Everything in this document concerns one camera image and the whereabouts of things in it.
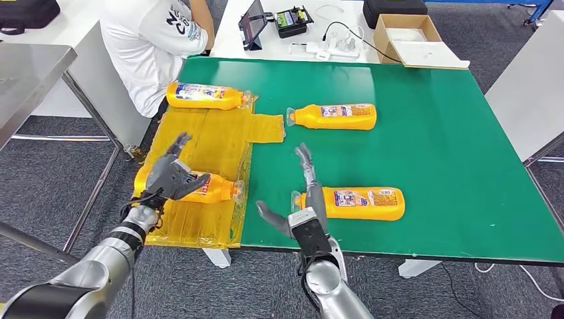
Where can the steel table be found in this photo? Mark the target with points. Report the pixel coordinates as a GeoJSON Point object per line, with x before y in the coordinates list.
{"type": "Point", "coordinates": [26, 77]}

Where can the black green electronic device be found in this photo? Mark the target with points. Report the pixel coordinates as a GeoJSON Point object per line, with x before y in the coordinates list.
{"type": "Point", "coordinates": [291, 22]}

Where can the blue metal frame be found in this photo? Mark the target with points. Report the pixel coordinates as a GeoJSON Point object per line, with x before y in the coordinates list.
{"type": "Point", "coordinates": [535, 6]}

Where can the white table foot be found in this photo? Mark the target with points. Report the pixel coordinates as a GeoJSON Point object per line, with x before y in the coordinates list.
{"type": "Point", "coordinates": [218, 257]}
{"type": "Point", "coordinates": [416, 267]}

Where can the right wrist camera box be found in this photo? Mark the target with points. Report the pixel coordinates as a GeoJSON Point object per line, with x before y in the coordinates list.
{"type": "Point", "coordinates": [310, 233]}

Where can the orange bottle clear cap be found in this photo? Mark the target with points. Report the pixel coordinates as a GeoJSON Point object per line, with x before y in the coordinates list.
{"type": "Point", "coordinates": [207, 101]}
{"type": "Point", "coordinates": [218, 189]}
{"type": "Point", "coordinates": [308, 118]}
{"type": "Point", "coordinates": [374, 209]}

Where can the person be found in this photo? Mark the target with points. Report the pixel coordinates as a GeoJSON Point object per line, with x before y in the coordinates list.
{"type": "Point", "coordinates": [141, 53]}

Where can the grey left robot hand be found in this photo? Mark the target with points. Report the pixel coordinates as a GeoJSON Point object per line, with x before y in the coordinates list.
{"type": "Point", "coordinates": [169, 178]}

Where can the white power strip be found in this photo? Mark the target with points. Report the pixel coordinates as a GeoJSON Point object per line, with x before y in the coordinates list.
{"type": "Point", "coordinates": [343, 48]}

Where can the white charger plug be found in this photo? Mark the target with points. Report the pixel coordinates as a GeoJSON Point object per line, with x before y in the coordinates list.
{"type": "Point", "coordinates": [323, 56]}

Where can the black hard case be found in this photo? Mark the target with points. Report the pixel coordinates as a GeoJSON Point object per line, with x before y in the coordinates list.
{"type": "Point", "coordinates": [393, 12]}

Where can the white table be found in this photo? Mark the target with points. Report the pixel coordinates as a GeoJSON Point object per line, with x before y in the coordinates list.
{"type": "Point", "coordinates": [92, 88]}
{"type": "Point", "coordinates": [524, 90]}

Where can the open cardboard box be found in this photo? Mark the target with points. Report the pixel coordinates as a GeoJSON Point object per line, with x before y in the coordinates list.
{"type": "Point", "coordinates": [410, 46]}

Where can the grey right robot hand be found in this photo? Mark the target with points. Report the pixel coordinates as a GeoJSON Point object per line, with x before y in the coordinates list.
{"type": "Point", "coordinates": [315, 198]}

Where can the white desk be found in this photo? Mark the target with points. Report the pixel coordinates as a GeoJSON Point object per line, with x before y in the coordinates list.
{"type": "Point", "coordinates": [282, 49]}

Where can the black tablet on stand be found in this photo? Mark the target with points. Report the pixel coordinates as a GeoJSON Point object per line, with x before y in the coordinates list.
{"type": "Point", "coordinates": [253, 23]}

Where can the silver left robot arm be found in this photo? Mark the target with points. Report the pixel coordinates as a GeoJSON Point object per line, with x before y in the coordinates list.
{"type": "Point", "coordinates": [88, 273]}

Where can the black bag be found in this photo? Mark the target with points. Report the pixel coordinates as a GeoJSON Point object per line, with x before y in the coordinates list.
{"type": "Point", "coordinates": [24, 14]}

